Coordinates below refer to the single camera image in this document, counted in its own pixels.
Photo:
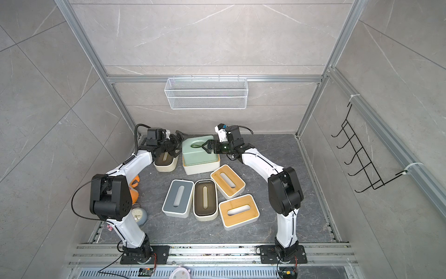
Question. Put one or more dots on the bamboo-lid tissue box middle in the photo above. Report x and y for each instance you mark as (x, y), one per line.
(228, 182)

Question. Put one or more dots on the bamboo-lid tissue box front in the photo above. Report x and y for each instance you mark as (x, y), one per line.
(238, 212)

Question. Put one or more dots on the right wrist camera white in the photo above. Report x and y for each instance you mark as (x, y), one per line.
(221, 132)

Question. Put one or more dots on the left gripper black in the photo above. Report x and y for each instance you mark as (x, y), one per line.
(177, 145)

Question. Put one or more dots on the green square tissue box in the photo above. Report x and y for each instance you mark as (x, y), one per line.
(194, 154)

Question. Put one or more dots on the white wire mesh basket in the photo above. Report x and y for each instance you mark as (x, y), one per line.
(207, 93)

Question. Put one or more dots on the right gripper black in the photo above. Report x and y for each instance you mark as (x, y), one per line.
(218, 145)

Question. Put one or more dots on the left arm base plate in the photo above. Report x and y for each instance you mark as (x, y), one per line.
(146, 255)

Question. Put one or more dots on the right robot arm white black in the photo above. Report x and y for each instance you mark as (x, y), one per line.
(285, 194)

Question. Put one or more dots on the cream box dark lid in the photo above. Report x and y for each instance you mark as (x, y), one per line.
(165, 163)
(205, 202)

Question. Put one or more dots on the aluminium mounting rail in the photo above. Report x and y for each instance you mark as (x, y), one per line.
(214, 255)

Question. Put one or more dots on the orange toy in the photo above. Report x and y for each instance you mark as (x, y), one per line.
(134, 193)

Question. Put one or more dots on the large white bamboo-lid tissue box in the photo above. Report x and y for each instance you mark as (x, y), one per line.
(201, 168)

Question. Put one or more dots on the black wire hook rack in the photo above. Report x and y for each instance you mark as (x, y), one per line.
(361, 156)

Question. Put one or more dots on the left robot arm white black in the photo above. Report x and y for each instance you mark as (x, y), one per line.
(110, 196)

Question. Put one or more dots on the grey round alarm clock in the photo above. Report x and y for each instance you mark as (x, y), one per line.
(140, 216)

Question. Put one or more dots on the white round object bottom edge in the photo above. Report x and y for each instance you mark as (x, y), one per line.
(180, 273)

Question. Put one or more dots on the white box grey-blue lid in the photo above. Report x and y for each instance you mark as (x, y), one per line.
(178, 201)

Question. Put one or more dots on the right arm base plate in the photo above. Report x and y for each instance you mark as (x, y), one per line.
(272, 254)

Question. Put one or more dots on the cream box dark lid centre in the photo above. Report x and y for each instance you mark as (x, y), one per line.
(205, 202)

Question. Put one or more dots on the cream box dark lid back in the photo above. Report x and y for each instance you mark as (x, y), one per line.
(165, 163)

